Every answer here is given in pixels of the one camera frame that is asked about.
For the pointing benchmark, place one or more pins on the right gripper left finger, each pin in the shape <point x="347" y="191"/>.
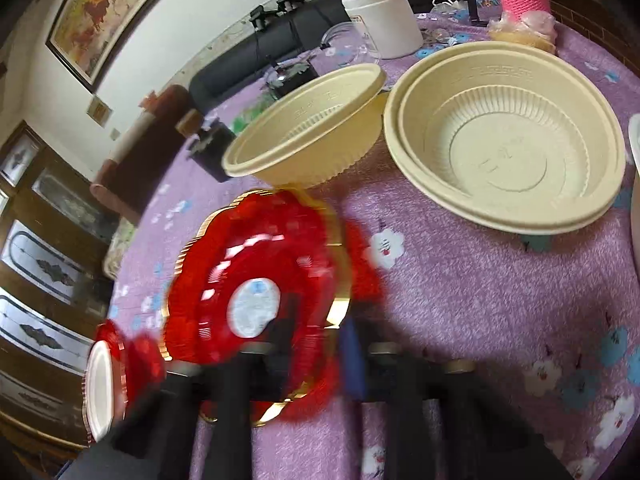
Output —
<point x="258" y="372"/>

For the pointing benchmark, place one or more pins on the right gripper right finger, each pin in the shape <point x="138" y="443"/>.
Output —
<point x="376" y="369"/>

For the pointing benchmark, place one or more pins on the red gold-rimmed plate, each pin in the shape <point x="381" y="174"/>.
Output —
<point x="137" y="365"/>
<point x="266" y="251"/>

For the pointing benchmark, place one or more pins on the large cream plastic bowl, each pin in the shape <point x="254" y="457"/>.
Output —
<point x="508" y="137"/>

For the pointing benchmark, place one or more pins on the white foam bowl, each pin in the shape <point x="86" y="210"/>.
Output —
<point x="99" y="397"/>

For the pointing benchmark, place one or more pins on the purple floral tablecloth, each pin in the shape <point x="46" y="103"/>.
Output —
<point x="552" y="322"/>

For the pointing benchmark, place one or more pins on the wooden glass-panel door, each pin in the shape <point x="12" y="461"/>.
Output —
<point x="54" y="237"/>

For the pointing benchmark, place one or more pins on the brown armchair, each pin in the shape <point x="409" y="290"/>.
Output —
<point x="128" y="178"/>

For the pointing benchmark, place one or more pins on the small black device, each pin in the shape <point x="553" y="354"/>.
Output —
<point x="283" y="78"/>

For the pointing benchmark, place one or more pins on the black leather sofa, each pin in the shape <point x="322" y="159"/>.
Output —
<point x="293" y="33"/>

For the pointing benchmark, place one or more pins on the small yellow dish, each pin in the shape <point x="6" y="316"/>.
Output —
<point x="533" y="28"/>

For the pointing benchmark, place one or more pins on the white plastic jar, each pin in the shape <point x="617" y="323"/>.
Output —
<point x="389" y="25"/>

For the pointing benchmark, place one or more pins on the framed horse painting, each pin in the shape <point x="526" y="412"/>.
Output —
<point x="86" y="35"/>

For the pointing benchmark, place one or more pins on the small gold wall plaque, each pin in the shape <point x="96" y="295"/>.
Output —
<point x="98" y="111"/>

